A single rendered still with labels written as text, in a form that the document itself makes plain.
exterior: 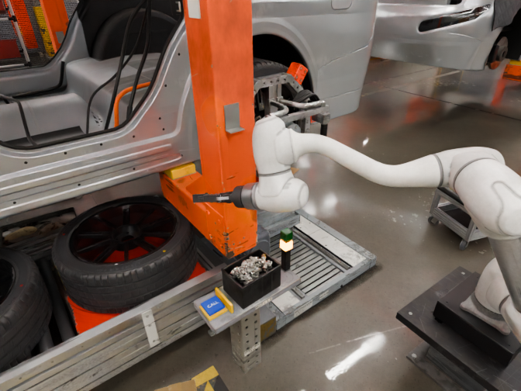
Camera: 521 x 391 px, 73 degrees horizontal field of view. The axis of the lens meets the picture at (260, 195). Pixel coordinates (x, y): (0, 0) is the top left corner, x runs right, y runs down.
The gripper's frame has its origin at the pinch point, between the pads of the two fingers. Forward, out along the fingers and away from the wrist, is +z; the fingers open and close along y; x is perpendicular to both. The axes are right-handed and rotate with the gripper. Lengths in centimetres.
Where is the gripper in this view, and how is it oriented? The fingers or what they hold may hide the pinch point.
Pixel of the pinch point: (201, 198)
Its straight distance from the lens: 129.6
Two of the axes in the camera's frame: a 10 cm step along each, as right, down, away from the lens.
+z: -8.4, 0.3, 5.4
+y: 5.4, -0.8, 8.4
